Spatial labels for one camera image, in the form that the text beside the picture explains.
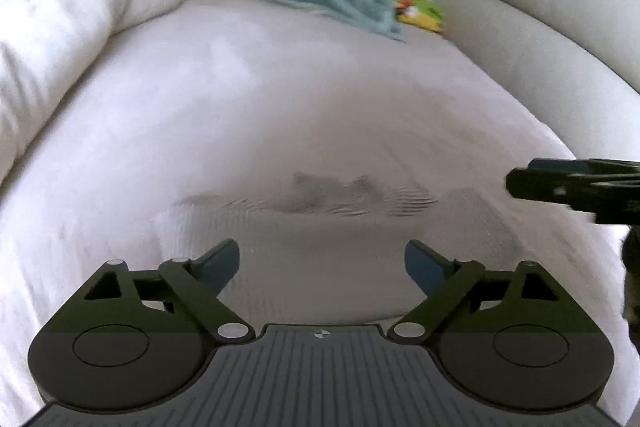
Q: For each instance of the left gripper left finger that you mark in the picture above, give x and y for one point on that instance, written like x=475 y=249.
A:
x=197 y=284

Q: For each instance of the pale pink bed sheet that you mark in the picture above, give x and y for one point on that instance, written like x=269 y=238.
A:
x=233 y=98

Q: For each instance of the grey striped garment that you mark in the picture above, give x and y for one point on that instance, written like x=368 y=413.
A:
x=322 y=251

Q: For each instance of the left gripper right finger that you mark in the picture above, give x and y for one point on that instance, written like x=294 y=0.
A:
x=445 y=284

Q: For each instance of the cream padded headboard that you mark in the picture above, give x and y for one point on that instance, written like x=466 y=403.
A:
x=574 y=64

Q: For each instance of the beige rolled duvet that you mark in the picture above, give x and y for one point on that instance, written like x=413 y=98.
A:
x=46 y=46

